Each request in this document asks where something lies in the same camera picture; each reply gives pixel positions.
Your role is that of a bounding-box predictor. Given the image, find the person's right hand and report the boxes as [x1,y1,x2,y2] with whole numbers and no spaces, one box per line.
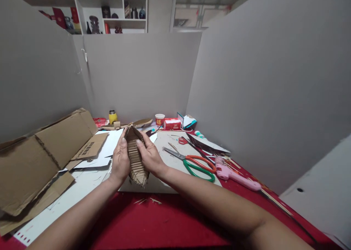
[136,136,169,178]

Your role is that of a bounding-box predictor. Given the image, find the person's left hand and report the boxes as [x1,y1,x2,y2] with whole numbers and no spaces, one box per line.
[109,137,131,183]

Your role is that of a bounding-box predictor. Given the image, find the corrugated cardboard boat model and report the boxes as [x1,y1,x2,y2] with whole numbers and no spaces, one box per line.
[124,125,151,189]

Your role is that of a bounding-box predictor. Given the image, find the grey cardboard work board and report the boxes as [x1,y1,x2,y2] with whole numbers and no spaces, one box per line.
[118,131,223,194]

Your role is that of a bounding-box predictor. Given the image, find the printed cardboard flap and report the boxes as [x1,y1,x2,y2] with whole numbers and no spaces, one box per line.
[70,132,110,162]

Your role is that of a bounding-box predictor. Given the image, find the cardboard scraps pile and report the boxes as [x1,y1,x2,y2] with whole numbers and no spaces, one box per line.
[100,118,153,132]

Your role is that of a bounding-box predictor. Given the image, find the red and white carton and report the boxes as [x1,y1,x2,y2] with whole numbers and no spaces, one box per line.
[163,118,182,131]

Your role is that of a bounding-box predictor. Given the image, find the scattered wooden toothpicks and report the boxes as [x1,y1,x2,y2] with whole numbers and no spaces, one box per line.
[133,197,163,205]

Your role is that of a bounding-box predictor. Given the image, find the red plastic packet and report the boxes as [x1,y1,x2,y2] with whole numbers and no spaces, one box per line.
[92,117,110,128]

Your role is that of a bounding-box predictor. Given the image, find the teal and white box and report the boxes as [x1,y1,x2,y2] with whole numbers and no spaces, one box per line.
[176,112,198,130]

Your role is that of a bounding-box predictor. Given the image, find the dark brown pointed card piece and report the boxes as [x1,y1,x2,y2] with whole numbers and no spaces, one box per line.
[185,132,231,156]

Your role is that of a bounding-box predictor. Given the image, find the large white perforated paper sheet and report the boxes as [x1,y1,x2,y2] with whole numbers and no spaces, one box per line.
[13,166,119,247]

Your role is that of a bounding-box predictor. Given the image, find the red tablecloth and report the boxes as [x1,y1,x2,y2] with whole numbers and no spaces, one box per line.
[0,129,343,250]

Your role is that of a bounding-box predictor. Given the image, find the pink hot glue gun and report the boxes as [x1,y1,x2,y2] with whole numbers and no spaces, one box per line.
[214,155,263,192]

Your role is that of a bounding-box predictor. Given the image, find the large flattened cardboard box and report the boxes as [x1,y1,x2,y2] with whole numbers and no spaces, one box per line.
[0,108,99,235]

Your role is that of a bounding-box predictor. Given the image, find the grey partition board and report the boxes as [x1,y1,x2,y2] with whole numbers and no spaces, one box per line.
[185,0,351,196]
[0,0,93,145]
[72,32,203,124]

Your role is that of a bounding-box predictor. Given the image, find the bundle of bamboo skewers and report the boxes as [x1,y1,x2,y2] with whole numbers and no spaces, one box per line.
[259,187,294,217]

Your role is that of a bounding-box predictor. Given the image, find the white display shelf with ornaments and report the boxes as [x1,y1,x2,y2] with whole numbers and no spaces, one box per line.
[16,0,148,35]

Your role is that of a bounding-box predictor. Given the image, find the white board with hole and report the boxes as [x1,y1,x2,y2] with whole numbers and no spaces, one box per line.
[279,135,351,249]

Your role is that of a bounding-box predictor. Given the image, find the small red handled scissors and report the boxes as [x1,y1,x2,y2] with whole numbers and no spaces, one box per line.
[178,136,199,152]

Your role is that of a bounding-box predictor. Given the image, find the large green red handled scissors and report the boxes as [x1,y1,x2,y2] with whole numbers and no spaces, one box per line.
[162,147,216,183]

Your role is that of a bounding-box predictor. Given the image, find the black glue gun cable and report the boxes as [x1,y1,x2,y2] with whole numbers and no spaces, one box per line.
[259,189,320,246]

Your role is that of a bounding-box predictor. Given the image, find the window with white frame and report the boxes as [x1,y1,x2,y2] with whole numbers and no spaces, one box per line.
[170,0,234,33]

